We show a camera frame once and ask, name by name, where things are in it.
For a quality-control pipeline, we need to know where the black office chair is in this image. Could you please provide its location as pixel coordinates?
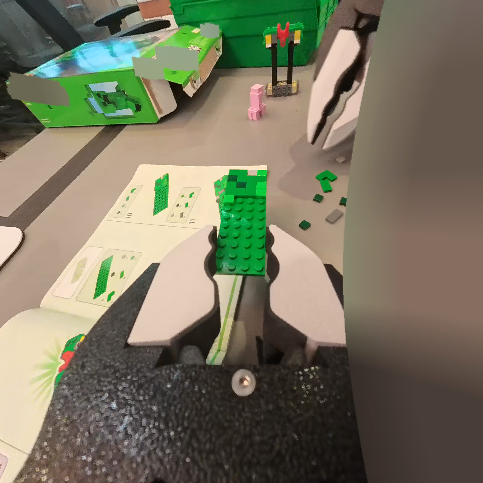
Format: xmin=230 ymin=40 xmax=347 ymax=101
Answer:
xmin=95 ymin=4 xmax=170 ymax=37

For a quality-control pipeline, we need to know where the green plastic bin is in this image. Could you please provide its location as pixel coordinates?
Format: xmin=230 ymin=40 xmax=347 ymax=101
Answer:
xmin=170 ymin=0 xmax=340 ymax=68

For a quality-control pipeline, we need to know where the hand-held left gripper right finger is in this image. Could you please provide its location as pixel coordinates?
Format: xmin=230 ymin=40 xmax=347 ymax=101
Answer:
xmin=265 ymin=225 xmax=346 ymax=349

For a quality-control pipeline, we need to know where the black brick tower model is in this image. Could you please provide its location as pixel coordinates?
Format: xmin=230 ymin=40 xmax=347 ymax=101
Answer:
xmin=263 ymin=21 xmax=302 ymax=99

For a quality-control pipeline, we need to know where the small pink brick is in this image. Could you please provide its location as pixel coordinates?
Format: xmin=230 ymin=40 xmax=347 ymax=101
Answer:
xmin=247 ymin=84 xmax=267 ymax=122

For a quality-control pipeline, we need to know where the building instruction booklet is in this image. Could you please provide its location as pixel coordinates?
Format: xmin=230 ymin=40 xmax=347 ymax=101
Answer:
xmin=0 ymin=163 xmax=268 ymax=468

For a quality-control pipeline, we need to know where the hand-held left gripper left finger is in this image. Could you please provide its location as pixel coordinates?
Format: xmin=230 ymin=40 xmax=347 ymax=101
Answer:
xmin=127 ymin=224 xmax=221 ymax=349

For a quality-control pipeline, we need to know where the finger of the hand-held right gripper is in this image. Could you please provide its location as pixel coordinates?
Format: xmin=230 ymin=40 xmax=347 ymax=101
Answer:
xmin=323 ymin=64 xmax=372 ymax=151
xmin=306 ymin=29 xmax=361 ymax=144

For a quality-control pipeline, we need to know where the green brick set box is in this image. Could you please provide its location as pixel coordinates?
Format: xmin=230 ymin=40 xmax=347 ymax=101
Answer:
xmin=8 ymin=24 xmax=224 ymax=129

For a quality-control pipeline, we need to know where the green studded brick plate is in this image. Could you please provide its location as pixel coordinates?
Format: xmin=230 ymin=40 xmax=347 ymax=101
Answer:
xmin=214 ymin=168 xmax=271 ymax=280

